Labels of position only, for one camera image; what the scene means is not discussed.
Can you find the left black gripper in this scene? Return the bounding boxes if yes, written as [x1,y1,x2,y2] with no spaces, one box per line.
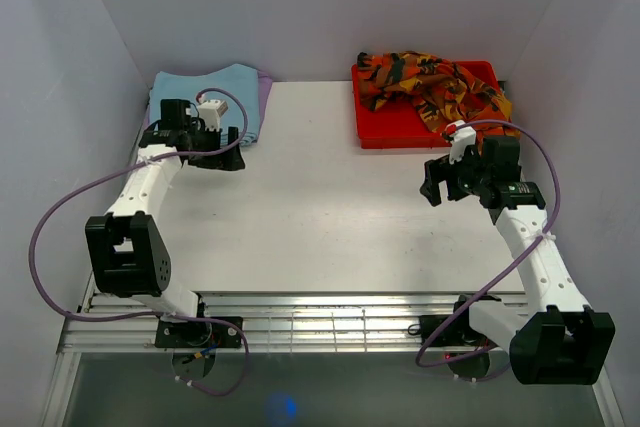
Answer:
[186,124,245,172]

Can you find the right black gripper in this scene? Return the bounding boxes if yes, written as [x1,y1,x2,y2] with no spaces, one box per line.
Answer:
[419,142,490,207]

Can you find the orange camouflage trousers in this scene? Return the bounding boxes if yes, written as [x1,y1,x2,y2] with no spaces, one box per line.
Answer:
[355,50,521,141]

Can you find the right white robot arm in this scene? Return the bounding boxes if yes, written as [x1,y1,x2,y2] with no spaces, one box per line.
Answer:
[420,129,615,385]

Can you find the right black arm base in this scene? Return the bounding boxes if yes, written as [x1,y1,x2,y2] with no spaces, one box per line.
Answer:
[407,312,495,348]

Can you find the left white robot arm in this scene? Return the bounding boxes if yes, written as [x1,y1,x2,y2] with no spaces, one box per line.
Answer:
[85,99,245,347]

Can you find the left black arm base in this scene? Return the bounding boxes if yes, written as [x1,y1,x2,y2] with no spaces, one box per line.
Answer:
[154,320,242,349]

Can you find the red plastic tray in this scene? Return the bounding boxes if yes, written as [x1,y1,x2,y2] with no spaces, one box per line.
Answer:
[350,60,504,151]

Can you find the folded light blue cloth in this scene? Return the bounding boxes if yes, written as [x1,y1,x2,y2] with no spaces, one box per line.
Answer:
[147,63,264,148]

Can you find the folded purple cloth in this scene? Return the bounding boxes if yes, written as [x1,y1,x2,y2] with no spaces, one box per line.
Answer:
[142,69,275,133]

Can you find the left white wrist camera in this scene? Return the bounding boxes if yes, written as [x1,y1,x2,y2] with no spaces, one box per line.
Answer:
[197,99,229,131]

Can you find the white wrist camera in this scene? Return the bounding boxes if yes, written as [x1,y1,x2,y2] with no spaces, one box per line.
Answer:
[197,99,229,131]
[443,120,476,165]

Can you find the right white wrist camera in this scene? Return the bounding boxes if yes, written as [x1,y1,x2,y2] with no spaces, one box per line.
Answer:
[443,120,476,165]

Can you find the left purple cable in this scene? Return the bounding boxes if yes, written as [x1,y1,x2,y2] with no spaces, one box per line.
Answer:
[28,88,250,397]

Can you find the aluminium rail frame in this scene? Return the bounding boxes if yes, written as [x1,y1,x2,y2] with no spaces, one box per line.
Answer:
[42,79,624,427]

